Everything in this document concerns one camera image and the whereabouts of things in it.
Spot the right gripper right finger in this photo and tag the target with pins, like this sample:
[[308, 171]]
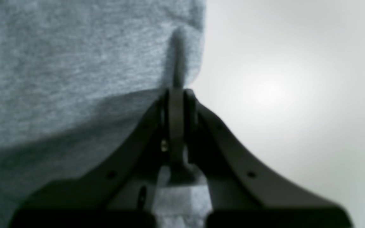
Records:
[[244, 192]]

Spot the grey T-shirt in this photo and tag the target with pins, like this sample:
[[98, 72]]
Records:
[[76, 76]]

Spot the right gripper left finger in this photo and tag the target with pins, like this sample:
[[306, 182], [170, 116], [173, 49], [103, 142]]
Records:
[[118, 193]]

